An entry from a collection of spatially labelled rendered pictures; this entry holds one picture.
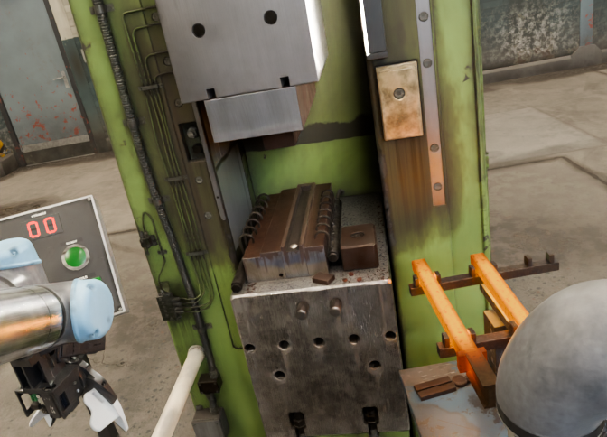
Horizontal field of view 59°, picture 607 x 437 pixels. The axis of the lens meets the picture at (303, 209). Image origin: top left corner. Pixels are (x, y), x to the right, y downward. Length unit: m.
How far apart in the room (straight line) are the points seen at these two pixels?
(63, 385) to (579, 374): 0.70
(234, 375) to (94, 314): 1.04
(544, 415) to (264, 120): 0.83
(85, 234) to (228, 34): 0.54
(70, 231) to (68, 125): 6.54
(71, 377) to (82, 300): 0.27
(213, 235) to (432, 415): 0.70
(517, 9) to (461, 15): 6.31
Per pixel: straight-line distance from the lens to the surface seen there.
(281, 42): 1.13
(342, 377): 1.39
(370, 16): 1.23
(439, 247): 1.43
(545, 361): 0.51
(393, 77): 1.26
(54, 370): 0.93
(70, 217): 1.32
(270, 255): 1.28
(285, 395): 1.45
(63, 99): 7.76
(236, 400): 1.76
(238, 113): 1.17
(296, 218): 1.45
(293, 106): 1.15
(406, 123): 1.28
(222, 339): 1.62
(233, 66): 1.16
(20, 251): 0.84
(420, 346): 1.59
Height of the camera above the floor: 1.55
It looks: 22 degrees down
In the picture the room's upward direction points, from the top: 11 degrees counter-clockwise
